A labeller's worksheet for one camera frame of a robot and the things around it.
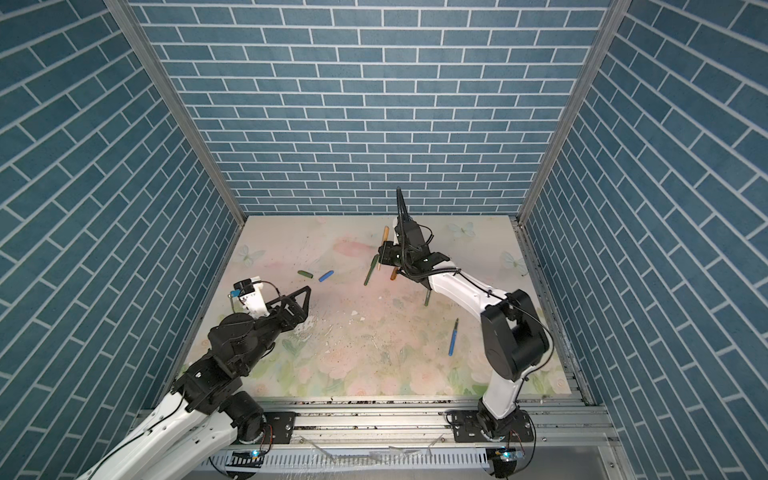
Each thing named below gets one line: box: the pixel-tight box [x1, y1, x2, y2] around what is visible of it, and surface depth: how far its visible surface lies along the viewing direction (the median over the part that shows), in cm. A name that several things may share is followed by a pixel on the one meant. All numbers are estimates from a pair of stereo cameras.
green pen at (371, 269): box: [363, 254, 380, 287], surface depth 107 cm
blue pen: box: [448, 318, 459, 357], surface depth 91 cm
